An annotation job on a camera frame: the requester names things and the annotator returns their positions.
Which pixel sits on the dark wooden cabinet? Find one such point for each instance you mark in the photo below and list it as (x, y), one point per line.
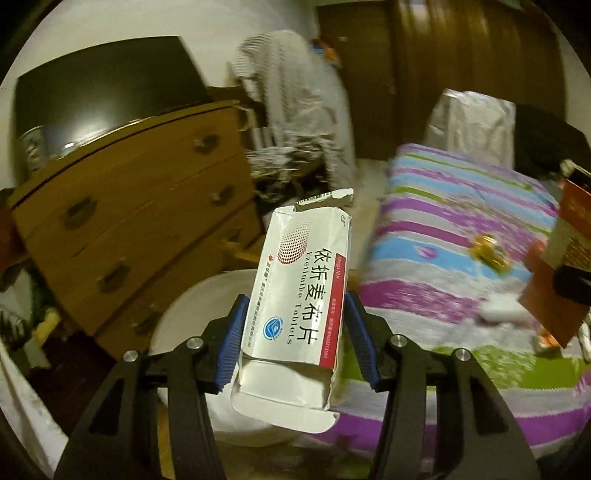
(69, 374)

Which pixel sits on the white plastic bin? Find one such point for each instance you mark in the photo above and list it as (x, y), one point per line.
(198, 304)

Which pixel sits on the striped shirt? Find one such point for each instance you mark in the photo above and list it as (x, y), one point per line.
(300, 92)

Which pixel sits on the white medicine box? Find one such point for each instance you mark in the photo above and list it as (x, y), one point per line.
(300, 286)

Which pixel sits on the pile of clothes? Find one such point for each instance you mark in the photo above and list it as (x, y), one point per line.
(23, 277)

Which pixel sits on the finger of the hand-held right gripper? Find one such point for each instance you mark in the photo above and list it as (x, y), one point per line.
(572, 284)

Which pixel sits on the black television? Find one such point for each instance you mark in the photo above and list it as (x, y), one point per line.
(115, 83)

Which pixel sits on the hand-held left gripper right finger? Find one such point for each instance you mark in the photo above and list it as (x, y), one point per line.
(362, 341)

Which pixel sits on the red cardboard box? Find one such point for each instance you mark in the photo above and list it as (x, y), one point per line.
(549, 295)

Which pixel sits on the brown wooden wardrobe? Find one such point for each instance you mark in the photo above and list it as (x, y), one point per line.
(475, 50)

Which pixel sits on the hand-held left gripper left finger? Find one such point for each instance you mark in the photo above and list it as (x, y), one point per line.
(233, 341)

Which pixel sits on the striped colourful blanket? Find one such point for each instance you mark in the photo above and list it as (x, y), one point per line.
(438, 221)

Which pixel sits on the white cloth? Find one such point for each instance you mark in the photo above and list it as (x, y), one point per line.
(27, 415)

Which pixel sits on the crumpled white tissue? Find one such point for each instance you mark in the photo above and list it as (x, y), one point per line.
(503, 304)

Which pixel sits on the silver plastic bag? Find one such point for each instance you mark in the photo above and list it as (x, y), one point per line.
(468, 127)

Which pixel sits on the orange cloth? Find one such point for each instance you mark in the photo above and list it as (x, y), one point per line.
(328, 50)

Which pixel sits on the wooden stool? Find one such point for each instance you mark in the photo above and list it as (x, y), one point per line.
(242, 251)

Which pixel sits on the printed cup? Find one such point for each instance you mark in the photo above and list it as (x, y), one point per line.
(32, 150)

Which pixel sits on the yellow wrapper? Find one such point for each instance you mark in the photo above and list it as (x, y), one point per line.
(489, 251)

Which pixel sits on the brown wooden door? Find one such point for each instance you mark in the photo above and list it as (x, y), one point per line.
(358, 78)

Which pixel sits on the dark cloth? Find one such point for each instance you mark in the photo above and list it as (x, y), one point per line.
(545, 138)

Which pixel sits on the wooden chest of drawers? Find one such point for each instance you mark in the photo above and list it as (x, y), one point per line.
(138, 194)

